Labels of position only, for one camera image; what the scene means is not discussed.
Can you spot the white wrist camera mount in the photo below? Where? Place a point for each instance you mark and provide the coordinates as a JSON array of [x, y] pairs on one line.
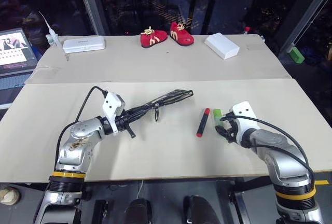
[[245, 116], [112, 106]]

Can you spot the green highlighter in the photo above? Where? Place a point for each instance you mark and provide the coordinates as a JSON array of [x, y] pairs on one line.
[[217, 116]]

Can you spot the beige crumpled cloth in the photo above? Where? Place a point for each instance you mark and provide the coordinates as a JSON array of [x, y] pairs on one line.
[[9, 195]]

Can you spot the bottle with red cap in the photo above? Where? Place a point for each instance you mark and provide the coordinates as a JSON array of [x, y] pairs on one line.
[[247, 30]]

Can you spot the white nozzle tube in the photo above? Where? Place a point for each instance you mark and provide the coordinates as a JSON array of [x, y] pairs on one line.
[[52, 36]]

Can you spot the black grid mesh pouch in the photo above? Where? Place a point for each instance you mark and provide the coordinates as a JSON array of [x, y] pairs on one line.
[[166, 99]]

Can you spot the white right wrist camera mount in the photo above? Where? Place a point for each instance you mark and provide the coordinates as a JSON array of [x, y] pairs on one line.
[[245, 116]]

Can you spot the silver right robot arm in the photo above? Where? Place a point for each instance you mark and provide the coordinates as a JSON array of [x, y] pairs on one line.
[[280, 154]]

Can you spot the grey metal window pillar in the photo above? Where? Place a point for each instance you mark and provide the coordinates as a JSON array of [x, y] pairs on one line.
[[303, 14], [92, 3]]

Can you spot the red shoe with yellow laces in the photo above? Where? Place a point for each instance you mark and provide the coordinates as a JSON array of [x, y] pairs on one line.
[[181, 35], [153, 38]]

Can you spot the white flat plastic case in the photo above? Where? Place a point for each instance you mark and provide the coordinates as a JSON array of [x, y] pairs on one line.
[[83, 44]]

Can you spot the black table frame leg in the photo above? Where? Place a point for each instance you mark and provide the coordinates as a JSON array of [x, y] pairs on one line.
[[240, 203], [99, 212]]

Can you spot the red marker with black barrel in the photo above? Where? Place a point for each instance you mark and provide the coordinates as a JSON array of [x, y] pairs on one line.
[[203, 122]]

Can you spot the white cardboard box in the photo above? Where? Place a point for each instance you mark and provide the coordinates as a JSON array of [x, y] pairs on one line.
[[221, 45]]

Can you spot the open laptop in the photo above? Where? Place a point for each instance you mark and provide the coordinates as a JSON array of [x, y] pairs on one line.
[[14, 53]]

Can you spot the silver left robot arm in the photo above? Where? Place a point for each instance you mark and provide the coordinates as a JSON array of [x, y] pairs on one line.
[[77, 143]]

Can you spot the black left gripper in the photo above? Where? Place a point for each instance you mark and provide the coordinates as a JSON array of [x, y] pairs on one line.
[[121, 124]]

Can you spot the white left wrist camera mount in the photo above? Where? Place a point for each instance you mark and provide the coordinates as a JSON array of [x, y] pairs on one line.
[[112, 106]]

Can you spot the green block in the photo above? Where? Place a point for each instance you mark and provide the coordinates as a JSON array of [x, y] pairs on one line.
[[296, 55]]

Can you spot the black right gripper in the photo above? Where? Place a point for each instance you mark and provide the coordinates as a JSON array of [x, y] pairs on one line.
[[232, 130]]

